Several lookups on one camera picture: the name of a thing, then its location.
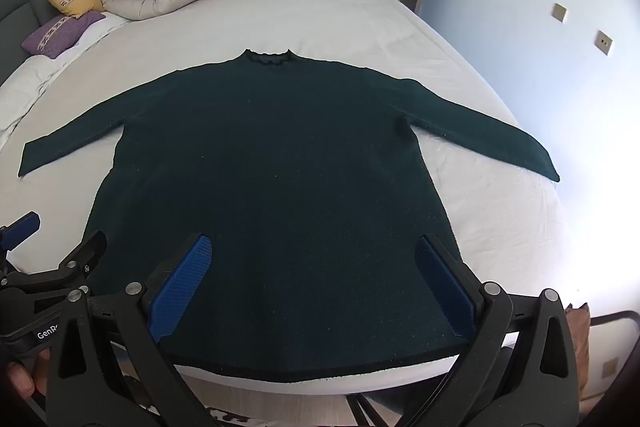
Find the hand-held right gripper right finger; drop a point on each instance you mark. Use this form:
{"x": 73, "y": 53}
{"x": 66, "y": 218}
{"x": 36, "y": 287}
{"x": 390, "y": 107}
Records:
{"x": 446, "y": 287}

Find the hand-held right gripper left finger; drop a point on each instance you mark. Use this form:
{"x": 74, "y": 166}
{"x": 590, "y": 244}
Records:
{"x": 184, "y": 286}

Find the person's left hand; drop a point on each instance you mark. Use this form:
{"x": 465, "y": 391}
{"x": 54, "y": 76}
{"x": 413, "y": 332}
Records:
{"x": 20, "y": 381}

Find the beige wall socket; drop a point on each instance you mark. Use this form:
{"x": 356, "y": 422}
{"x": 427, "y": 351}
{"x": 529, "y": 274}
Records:
{"x": 610, "y": 367}

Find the dark green sweater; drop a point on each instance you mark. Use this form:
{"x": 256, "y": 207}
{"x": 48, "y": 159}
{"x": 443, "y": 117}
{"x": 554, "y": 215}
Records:
{"x": 280, "y": 187}

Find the purple patterned pillow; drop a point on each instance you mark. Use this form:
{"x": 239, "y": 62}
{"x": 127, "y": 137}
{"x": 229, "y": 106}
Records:
{"x": 57, "y": 33}

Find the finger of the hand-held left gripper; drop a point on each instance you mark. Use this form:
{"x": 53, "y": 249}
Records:
{"x": 86, "y": 254}
{"x": 22, "y": 227}

